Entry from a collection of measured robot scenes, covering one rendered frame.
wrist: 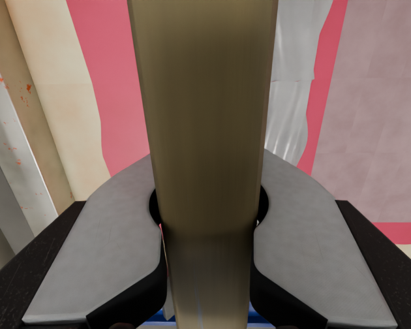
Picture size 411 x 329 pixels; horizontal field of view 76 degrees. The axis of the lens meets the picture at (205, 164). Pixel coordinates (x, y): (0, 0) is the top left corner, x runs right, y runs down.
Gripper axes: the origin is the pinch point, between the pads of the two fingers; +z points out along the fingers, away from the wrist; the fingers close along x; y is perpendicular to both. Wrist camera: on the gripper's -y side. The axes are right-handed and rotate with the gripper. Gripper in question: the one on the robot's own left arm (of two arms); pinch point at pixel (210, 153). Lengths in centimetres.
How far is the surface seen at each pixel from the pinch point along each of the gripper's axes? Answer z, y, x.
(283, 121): 12.9, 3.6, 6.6
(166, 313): 6.3, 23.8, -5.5
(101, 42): 13.7, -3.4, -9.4
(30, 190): 10.2, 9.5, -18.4
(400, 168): 13.7, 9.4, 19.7
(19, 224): 109, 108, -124
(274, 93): 13.2, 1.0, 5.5
